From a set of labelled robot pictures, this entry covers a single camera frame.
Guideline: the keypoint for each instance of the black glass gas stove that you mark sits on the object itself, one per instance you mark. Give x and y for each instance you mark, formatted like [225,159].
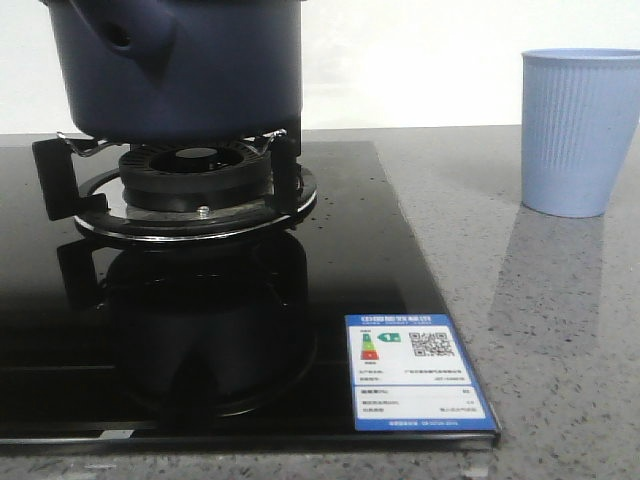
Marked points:
[211,347]

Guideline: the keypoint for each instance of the black round gas burner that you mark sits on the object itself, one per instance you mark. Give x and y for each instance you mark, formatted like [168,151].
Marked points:
[181,178]

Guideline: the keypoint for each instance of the black metal pot support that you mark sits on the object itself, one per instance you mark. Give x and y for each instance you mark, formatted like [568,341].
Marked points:
[98,206]

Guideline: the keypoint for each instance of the blue energy label sticker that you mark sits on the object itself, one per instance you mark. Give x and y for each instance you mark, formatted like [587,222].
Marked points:
[409,373]

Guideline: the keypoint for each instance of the light blue ribbed cup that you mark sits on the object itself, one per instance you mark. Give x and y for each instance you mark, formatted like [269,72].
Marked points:
[580,110]

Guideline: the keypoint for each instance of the dark blue cooking pot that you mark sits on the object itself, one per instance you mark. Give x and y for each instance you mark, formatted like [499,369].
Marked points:
[178,71]

